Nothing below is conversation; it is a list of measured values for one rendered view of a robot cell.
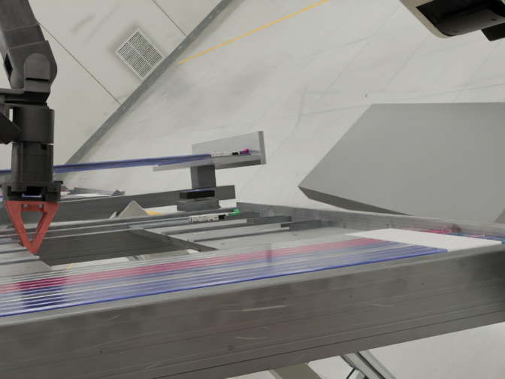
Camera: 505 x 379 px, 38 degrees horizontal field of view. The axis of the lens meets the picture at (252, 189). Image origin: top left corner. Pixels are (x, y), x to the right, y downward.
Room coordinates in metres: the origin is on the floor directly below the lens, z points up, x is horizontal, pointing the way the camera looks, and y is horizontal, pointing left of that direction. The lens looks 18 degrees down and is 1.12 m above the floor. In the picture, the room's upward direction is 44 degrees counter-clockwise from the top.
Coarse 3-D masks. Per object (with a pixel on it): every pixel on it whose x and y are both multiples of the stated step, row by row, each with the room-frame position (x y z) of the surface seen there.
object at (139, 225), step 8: (112, 224) 1.05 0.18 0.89; (120, 224) 1.05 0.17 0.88; (128, 224) 1.05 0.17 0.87; (136, 224) 1.05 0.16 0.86; (144, 224) 1.05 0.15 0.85; (152, 224) 1.06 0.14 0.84; (160, 224) 1.06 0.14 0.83; (168, 224) 1.06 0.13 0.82; (32, 232) 1.02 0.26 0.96; (48, 232) 1.02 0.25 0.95; (56, 232) 1.03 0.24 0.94; (64, 232) 1.03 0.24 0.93; (72, 232) 1.03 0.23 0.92; (80, 232) 1.03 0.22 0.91; (88, 232) 1.04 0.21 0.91; (96, 232) 1.04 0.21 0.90; (104, 232) 1.04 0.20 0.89; (0, 240) 1.01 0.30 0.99; (8, 240) 1.01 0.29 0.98; (16, 240) 1.01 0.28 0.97; (32, 240) 1.02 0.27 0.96
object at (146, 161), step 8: (240, 152) 1.37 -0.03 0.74; (248, 152) 1.38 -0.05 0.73; (120, 160) 1.31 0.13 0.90; (128, 160) 1.32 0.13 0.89; (136, 160) 1.32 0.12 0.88; (144, 160) 1.32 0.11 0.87; (152, 160) 1.33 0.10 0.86; (160, 160) 1.33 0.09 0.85; (168, 160) 1.34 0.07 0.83; (176, 160) 1.34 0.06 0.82; (184, 160) 1.34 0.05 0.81; (192, 160) 1.35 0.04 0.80; (8, 168) 1.26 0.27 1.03; (56, 168) 1.28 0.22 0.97; (64, 168) 1.29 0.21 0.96; (72, 168) 1.29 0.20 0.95; (80, 168) 1.29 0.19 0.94; (88, 168) 1.30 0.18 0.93
